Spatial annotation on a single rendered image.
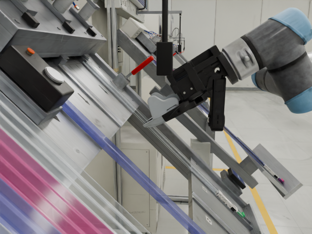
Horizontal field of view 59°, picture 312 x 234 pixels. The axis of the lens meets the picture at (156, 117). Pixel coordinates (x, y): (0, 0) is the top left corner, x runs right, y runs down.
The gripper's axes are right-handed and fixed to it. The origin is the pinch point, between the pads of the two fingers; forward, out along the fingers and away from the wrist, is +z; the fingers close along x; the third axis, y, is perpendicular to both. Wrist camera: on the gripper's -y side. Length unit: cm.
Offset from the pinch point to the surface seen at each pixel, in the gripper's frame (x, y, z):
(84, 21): 1.1, 24.9, -0.3
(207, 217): 13.7, -16.9, -2.8
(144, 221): -85, -61, 57
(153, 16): -440, 88, 3
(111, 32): -82, 36, 12
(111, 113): 10.1, 7.0, 2.5
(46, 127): 28.4, 10.5, 3.2
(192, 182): 5.5, -13.7, -2.1
